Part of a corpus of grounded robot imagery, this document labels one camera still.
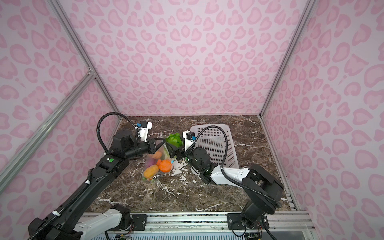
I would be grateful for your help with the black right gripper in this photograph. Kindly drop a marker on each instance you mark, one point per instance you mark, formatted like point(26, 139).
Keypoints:
point(181, 152)

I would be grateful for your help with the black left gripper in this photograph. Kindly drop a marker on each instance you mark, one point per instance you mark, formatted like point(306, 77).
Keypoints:
point(151, 144)

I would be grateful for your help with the brown toy bread roll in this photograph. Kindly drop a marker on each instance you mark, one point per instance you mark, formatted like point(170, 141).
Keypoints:
point(157, 155)

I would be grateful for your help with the purple toy onion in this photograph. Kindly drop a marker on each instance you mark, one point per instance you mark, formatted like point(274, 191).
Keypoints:
point(150, 162)

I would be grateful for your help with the clear zip top bag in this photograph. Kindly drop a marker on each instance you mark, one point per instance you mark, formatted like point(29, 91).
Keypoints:
point(166, 156)

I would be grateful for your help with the orange toy pumpkin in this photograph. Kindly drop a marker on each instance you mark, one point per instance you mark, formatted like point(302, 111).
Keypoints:
point(165, 166)

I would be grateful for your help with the green toy lettuce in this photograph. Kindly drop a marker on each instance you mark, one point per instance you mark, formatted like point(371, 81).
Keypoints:
point(175, 140)

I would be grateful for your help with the yellow toy potato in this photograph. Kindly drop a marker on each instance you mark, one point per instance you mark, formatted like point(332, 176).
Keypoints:
point(150, 172)

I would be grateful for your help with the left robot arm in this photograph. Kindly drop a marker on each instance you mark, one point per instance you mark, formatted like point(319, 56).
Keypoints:
point(60, 224)

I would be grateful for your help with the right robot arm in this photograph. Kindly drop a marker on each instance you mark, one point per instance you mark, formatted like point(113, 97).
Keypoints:
point(263, 189)

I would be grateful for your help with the white perforated plastic basket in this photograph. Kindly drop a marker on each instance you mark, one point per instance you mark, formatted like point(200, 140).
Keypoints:
point(213, 141)

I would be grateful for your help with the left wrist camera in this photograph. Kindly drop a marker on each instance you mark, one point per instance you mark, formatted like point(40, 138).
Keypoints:
point(142, 130)

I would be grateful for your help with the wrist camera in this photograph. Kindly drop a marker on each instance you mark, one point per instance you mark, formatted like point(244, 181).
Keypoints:
point(142, 130)
point(189, 140)

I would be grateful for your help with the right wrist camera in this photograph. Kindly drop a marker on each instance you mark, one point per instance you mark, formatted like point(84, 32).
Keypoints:
point(189, 140)

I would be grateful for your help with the aluminium diagonal wall bar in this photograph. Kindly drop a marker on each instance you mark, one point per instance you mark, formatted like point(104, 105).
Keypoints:
point(29, 148)

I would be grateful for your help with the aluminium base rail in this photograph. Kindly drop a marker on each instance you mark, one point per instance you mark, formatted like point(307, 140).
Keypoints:
point(283, 225)

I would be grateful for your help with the aluminium corner post left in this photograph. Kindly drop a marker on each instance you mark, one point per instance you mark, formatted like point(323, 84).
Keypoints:
point(65, 22)

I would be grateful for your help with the aluminium corner post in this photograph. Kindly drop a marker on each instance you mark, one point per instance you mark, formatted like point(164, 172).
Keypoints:
point(65, 22)
point(295, 39)

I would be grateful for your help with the aluminium corner post right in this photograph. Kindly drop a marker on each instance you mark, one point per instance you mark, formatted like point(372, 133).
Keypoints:
point(295, 39)

